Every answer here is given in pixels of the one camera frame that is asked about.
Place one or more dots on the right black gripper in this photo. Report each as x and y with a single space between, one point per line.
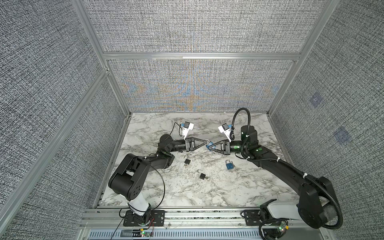
227 151

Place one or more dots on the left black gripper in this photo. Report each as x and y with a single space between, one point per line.
189 145

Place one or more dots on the blue padlock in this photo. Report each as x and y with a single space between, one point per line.
208 144
229 165

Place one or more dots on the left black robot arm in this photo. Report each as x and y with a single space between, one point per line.
129 177

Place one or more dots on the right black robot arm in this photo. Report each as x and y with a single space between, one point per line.
318 204

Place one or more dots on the lower small black padlock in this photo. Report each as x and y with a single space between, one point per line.
203 175

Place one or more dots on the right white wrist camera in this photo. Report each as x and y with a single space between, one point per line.
228 131

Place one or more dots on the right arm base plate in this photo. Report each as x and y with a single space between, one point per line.
257 216

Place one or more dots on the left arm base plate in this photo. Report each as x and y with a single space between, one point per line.
144 218

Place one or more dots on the aluminium frame back bar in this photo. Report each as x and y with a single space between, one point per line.
202 56

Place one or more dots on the aluminium front rail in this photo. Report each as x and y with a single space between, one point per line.
176 224

